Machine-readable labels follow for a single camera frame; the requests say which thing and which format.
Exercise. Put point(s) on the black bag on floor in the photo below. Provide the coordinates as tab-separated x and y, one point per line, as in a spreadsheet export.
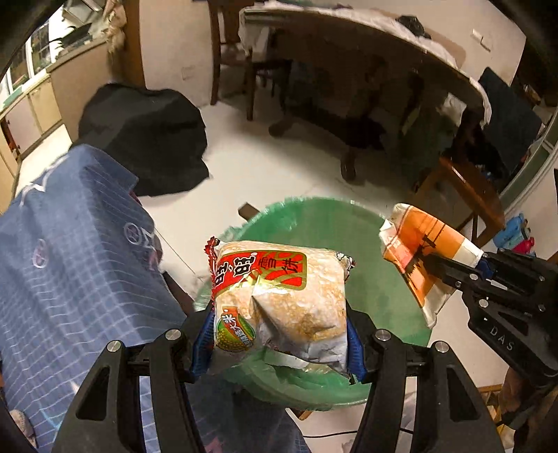
148	135

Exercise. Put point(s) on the dark wooden chair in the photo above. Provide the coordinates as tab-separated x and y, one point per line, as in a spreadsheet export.
231	56

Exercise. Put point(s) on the light wooden chair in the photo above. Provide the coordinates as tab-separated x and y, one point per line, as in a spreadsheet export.
466	187

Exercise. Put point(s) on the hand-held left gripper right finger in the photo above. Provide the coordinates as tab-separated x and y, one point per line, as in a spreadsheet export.
354	353

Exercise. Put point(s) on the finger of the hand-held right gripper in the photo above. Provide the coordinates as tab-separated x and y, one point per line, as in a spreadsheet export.
523	265
457	274

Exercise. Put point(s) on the wooden dining table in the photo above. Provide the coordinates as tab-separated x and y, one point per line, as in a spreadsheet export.
348	56

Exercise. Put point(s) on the green trash bin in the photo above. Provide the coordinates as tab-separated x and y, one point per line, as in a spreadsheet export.
383	305

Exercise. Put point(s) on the blue star printed blanket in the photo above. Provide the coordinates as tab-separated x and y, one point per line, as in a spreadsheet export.
65	261

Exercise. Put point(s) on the hanging mesh bag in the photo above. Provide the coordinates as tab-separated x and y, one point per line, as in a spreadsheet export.
115	21

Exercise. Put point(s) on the orange white snack packet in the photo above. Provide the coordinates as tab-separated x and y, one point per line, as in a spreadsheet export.
436	235

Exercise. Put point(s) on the rice cracker packet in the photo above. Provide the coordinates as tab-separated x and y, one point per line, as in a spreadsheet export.
283	305

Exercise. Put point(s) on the beige kitchen cabinets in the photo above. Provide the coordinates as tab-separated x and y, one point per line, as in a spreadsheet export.
43	100

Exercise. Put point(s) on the blue plastic toy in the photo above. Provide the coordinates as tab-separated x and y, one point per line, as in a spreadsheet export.
514	233

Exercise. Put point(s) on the dark blue cloth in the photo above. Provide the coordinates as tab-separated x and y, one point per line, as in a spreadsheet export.
510	117

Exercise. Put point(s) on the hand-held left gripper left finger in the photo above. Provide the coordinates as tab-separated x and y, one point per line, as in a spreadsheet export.
201	348

